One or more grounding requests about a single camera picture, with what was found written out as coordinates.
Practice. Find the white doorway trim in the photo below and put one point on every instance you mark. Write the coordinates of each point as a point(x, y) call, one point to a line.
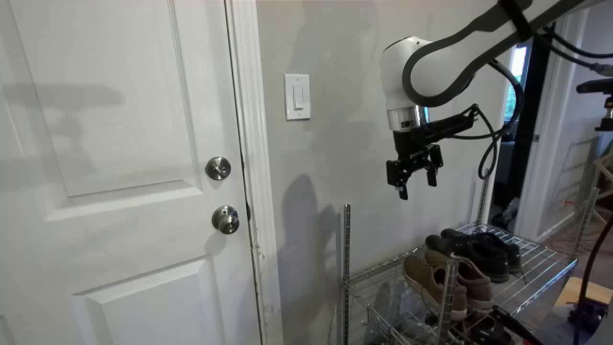
point(539, 184)

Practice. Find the silver deadbolt knob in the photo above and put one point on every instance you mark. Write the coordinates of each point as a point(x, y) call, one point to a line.
point(218, 166)

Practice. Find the black shoe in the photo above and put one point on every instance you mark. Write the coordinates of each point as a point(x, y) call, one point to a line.
point(480, 255)
point(501, 245)

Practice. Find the brown suede shoe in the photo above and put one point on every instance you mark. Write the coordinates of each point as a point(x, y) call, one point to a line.
point(470, 278)
point(434, 287)

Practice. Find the white panel door with knobs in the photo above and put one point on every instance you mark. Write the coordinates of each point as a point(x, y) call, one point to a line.
point(116, 172)

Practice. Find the white door frame trim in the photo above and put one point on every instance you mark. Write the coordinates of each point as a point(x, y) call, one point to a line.
point(260, 159)

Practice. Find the silver round door knob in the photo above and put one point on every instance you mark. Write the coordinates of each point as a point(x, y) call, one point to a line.
point(225, 218)

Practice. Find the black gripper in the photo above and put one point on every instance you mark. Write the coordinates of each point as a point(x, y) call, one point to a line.
point(413, 155)

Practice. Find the light wooden board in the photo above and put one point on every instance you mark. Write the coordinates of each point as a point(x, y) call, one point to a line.
point(578, 291)

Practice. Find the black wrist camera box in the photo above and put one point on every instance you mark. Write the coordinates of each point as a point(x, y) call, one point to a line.
point(447, 124)

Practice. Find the white wall light switch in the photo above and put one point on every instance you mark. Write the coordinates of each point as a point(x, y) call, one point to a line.
point(298, 95)

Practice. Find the black camera on stand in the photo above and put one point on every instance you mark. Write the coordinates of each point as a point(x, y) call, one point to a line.
point(597, 88)

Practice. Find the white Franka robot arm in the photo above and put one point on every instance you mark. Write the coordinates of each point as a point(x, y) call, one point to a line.
point(447, 59)

